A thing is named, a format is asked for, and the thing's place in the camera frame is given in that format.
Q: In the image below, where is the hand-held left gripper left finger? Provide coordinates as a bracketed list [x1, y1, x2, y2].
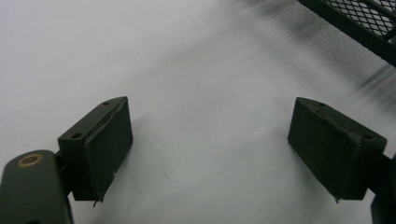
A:
[57, 95, 134, 208]

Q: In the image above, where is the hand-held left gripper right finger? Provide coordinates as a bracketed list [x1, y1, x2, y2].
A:
[287, 96, 389, 203]

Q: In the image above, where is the black wire mesh basket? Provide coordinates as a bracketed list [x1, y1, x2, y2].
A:
[297, 0, 396, 68]

